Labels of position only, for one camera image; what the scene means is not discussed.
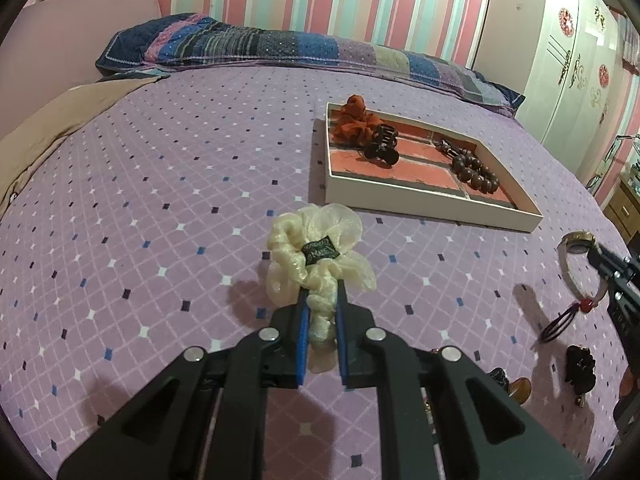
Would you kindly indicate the orange scrunchie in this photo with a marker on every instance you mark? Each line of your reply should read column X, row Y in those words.
column 355, row 120

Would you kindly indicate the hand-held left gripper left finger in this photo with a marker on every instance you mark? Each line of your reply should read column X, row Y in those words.
column 301, row 340

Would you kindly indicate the brick pattern tray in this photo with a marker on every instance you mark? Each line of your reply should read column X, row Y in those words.
column 415, row 180

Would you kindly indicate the patchwork pillow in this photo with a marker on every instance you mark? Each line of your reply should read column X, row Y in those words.
column 280, row 45

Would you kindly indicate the pink padded headboard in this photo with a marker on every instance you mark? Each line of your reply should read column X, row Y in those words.
column 80, row 40

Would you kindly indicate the white decorated wardrobe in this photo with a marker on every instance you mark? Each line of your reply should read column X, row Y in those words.
column 565, row 70

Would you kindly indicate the wooden nightstand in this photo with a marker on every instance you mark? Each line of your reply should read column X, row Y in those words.
column 626, row 205

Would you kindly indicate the cream scrunchie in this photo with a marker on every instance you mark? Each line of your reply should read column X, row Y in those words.
column 300, row 270

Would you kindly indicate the white band watch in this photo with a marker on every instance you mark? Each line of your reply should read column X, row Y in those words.
column 570, row 270

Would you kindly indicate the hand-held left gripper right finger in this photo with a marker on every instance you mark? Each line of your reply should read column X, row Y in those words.
column 341, row 345

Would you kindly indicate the tan folded blanket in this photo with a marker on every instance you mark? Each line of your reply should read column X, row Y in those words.
column 60, row 120

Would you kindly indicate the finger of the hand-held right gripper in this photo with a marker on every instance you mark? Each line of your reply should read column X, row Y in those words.
column 612, row 267

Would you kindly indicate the black claw clip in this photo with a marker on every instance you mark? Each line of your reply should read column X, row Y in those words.
column 380, row 147

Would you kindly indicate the brown stone pendant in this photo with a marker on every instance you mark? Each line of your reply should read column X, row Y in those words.
column 520, row 390

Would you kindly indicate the black scrunchie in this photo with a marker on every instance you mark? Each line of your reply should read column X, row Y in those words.
column 580, row 370

